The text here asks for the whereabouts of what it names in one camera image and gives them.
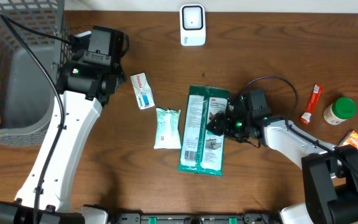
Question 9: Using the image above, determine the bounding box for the green white package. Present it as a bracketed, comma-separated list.
[177, 85, 230, 176]

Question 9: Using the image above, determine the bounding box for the light teal wipes packet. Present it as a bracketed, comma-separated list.
[154, 108, 181, 149]

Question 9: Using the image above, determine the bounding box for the orange red stick sachet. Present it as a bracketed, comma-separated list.
[300, 83, 323, 124]

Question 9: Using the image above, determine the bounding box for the white green carton box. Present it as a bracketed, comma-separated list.
[131, 73, 155, 110]

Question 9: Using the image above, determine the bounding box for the green lid jar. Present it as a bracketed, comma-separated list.
[323, 97, 357, 125]

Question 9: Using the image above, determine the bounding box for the orange small box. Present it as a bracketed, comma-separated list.
[339, 131, 358, 149]

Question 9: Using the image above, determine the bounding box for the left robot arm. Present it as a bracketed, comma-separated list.
[0, 26, 129, 223]

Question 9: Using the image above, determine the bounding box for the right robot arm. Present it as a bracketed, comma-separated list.
[206, 90, 358, 223]

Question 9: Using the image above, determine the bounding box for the white barcode scanner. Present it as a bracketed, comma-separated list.
[180, 4, 206, 47]

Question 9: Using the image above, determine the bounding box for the grey plastic mesh basket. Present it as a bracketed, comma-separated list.
[0, 0, 71, 146]

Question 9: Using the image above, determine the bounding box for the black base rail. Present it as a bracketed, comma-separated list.
[115, 210, 283, 224]

